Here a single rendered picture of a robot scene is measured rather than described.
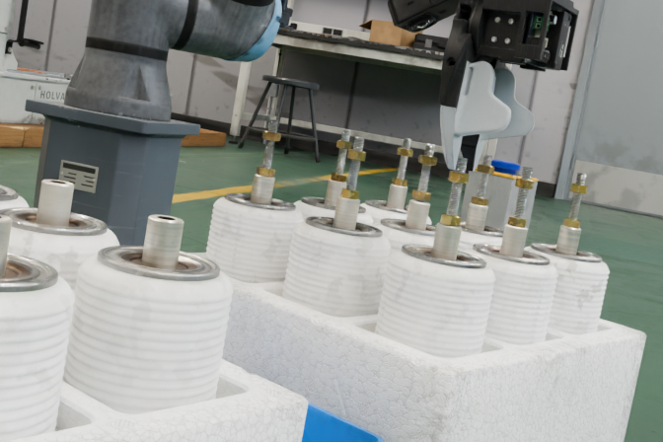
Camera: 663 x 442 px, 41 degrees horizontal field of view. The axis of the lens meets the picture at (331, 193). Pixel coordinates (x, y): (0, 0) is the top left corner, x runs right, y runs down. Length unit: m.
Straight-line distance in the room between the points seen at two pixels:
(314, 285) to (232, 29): 0.58
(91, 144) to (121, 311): 0.75
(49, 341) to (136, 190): 0.79
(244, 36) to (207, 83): 5.23
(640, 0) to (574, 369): 5.27
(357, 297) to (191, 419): 0.34
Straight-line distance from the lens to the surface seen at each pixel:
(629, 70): 6.04
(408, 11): 0.80
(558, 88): 6.03
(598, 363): 0.95
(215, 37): 1.32
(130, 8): 1.28
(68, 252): 0.62
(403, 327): 0.77
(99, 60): 1.28
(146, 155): 1.25
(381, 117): 6.16
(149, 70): 1.28
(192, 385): 0.55
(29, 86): 3.65
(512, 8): 0.75
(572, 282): 0.96
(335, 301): 0.83
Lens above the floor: 0.37
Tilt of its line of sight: 6 degrees down
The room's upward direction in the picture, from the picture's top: 10 degrees clockwise
